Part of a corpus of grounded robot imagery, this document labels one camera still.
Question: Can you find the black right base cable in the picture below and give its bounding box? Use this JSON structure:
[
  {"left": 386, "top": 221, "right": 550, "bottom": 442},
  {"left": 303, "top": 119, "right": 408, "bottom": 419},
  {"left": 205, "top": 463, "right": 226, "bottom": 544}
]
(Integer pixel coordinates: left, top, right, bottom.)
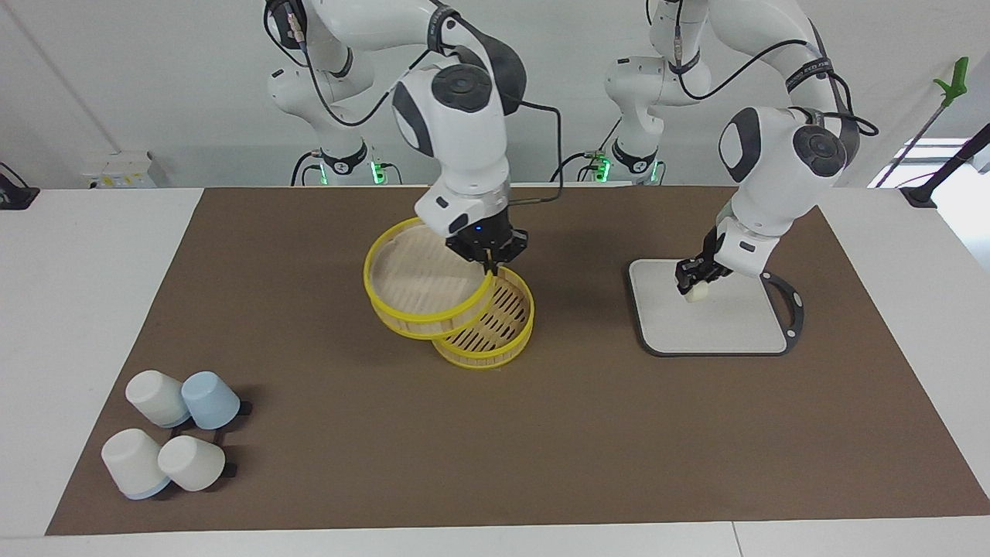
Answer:
[{"left": 290, "top": 151, "right": 326, "bottom": 186}]

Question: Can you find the grey cutting board black-rimmed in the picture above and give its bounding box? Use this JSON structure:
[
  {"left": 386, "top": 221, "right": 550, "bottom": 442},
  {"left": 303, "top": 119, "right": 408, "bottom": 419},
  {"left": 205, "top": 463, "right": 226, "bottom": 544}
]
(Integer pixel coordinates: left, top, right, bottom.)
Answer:
[{"left": 627, "top": 258, "right": 805, "bottom": 357}]

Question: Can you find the white power strip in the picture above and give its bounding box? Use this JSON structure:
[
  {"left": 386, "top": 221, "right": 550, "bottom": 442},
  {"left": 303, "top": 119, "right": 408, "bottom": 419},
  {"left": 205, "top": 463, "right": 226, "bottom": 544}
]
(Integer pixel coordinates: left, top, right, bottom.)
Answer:
[{"left": 81, "top": 151, "right": 167, "bottom": 189}]

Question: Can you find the light blue plastic cup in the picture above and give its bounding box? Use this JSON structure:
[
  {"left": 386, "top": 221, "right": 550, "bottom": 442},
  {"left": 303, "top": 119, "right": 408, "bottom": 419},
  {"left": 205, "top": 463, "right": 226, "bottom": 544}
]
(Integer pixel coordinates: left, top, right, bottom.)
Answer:
[{"left": 182, "top": 371, "right": 241, "bottom": 430}]

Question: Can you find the yellow bamboo steamer tier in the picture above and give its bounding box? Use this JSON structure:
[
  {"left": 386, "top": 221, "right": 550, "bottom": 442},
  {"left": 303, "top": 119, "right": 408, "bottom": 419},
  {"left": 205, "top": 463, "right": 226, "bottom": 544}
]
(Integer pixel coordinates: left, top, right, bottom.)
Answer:
[{"left": 432, "top": 267, "right": 536, "bottom": 371}]

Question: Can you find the black cup rack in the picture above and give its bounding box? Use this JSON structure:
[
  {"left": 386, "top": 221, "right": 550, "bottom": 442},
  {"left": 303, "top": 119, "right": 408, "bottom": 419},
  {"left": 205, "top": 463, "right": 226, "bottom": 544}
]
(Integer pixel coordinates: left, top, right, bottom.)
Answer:
[{"left": 166, "top": 398, "right": 254, "bottom": 480}]

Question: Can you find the black left base cable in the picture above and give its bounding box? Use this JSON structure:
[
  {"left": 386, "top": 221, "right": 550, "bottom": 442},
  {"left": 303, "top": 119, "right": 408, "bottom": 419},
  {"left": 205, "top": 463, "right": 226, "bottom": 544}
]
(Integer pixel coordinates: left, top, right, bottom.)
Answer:
[{"left": 551, "top": 151, "right": 604, "bottom": 184}]

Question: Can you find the white cup blue rim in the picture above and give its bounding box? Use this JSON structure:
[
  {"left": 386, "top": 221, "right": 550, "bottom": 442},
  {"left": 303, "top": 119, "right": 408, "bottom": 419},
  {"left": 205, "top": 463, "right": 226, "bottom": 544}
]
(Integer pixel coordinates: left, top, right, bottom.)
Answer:
[{"left": 101, "top": 429, "right": 171, "bottom": 500}]

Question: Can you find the black base cable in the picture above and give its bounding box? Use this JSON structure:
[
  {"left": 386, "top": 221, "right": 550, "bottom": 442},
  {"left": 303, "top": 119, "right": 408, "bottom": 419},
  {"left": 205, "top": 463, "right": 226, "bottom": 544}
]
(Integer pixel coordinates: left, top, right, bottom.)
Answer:
[
  {"left": 290, "top": 151, "right": 326, "bottom": 186},
  {"left": 551, "top": 151, "right": 604, "bottom": 184}
]

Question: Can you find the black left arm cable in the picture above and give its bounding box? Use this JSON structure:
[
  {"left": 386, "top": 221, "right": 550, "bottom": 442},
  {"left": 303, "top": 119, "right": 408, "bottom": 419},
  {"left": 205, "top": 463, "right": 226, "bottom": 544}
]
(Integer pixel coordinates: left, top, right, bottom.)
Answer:
[{"left": 671, "top": 22, "right": 879, "bottom": 137}]

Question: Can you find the white plastic cup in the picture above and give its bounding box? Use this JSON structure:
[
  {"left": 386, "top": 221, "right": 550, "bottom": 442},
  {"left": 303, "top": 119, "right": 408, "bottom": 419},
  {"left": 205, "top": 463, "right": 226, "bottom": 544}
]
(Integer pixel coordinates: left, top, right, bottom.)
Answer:
[
  {"left": 158, "top": 436, "right": 227, "bottom": 492},
  {"left": 125, "top": 370, "right": 192, "bottom": 428}
]

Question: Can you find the green-tipped metal pole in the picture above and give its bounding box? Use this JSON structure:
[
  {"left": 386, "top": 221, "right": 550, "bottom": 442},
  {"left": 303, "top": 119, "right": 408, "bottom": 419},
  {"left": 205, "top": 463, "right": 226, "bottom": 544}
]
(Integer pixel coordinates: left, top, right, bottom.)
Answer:
[{"left": 874, "top": 56, "right": 970, "bottom": 186}]

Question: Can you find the yellow steamer tier white-lined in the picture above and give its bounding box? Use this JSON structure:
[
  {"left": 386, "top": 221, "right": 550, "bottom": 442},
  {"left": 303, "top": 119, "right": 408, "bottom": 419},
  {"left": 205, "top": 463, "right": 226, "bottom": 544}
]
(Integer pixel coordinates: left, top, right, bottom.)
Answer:
[{"left": 364, "top": 218, "right": 497, "bottom": 341}]

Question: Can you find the black device with cable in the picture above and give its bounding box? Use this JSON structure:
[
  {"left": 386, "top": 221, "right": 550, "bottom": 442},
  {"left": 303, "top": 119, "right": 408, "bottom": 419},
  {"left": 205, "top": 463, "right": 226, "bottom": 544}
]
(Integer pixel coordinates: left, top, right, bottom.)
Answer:
[{"left": 0, "top": 162, "right": 39, "bottom": 210}]

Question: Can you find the brown table mat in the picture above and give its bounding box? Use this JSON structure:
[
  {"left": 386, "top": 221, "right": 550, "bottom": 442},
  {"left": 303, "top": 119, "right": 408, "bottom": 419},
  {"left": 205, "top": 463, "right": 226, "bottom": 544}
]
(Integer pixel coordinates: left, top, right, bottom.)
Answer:
[{"left": 45, "top": 186, "right": 990, "bottom": 536}]

